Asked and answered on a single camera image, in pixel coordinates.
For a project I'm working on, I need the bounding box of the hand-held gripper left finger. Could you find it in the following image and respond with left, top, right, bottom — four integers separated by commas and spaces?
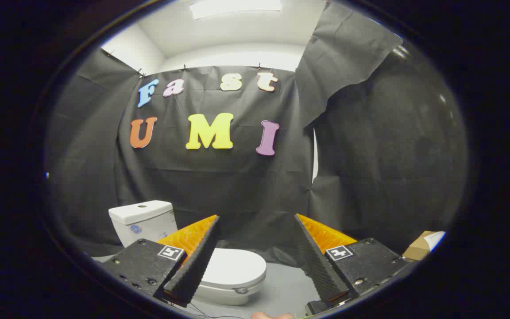
100, 215, 221, 308

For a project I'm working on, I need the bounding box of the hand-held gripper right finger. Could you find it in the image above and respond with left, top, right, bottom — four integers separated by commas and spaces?
294, 214, 410, 311

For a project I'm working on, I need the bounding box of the white toilet tank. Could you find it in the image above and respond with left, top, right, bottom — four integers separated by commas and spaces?
108, 200, 179, 248

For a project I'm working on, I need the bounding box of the black backdrop cloth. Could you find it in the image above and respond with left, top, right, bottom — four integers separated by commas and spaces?
45, 0, 468, 266

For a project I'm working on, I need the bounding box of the brown cardboard box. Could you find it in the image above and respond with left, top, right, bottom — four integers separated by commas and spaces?
402, 230, 447, 262

